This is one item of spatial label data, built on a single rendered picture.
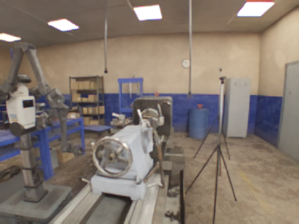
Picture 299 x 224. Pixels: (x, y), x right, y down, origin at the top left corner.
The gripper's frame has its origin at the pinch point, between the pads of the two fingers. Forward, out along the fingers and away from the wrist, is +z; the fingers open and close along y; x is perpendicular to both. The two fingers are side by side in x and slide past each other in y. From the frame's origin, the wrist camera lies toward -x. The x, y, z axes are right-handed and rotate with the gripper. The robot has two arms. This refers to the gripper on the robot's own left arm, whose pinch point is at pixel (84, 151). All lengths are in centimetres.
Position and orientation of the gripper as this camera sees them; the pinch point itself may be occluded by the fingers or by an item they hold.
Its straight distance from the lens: 172.6
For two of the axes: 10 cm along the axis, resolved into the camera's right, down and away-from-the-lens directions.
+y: 1.7, -4.5, 8.8
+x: 0.6, 8.9, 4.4
